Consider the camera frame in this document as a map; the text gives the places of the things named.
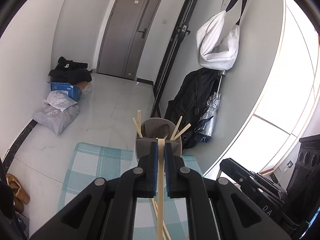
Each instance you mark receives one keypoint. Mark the wooden chopstick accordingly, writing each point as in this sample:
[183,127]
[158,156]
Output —
[138,128]
[160,187]
[139,118]
[176,128]
[156,213]
[181,132]
[166,231]

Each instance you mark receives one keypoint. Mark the blue cardboard box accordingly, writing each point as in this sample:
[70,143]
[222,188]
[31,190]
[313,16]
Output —
[72,91]

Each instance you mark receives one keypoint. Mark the white plastic parcel bag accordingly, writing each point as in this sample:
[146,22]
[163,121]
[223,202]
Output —
[59,100]

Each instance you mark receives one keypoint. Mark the grey door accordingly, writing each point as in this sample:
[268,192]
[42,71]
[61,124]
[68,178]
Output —
[124,37]

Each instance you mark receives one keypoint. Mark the silver folded umbrella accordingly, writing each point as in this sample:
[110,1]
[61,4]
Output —
[205,127]

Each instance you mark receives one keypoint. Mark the wooden chopstick on mat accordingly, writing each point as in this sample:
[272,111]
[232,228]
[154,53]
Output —
[156,213]
[166,231]

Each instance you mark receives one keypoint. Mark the wooden chopstick in holder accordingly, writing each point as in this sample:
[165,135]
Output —
[176,128]
[181,132]
[139,118]
[138,128]

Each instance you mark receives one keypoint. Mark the metal spoon in holder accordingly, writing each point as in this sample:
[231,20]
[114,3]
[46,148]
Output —
[162,132]

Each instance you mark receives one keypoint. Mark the blue jordan shoe box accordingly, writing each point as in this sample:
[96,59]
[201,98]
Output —
[22,225]

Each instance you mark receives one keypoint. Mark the black backpack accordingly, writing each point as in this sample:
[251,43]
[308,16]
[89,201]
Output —
[190,102]

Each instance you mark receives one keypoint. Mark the white hanging bag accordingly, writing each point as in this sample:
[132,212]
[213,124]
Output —
[214,52]

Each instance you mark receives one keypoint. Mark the white grey utensil holder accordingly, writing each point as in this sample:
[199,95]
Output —
[146,151]

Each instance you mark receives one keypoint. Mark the black clothes pile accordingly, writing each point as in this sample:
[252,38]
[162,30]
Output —
[68,71]

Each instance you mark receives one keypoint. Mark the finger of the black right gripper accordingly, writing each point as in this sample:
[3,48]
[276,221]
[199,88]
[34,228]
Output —
[236,172]

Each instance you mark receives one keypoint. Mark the grey plastic parcel bag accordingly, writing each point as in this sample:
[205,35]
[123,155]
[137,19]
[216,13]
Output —
[55,119]

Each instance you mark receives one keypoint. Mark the black tripod stand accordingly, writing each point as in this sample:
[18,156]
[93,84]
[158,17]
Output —
[178,34]

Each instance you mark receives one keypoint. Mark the teal plaid table mat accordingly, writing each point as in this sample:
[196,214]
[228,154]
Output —
[93,161]

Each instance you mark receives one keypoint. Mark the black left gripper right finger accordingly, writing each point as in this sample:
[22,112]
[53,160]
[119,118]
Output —
[216,209]

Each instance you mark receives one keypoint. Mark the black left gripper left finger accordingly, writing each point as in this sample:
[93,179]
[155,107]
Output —
[105,209]

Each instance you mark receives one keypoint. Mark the brown shoe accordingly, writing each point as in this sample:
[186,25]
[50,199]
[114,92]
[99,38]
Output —
[21,197]

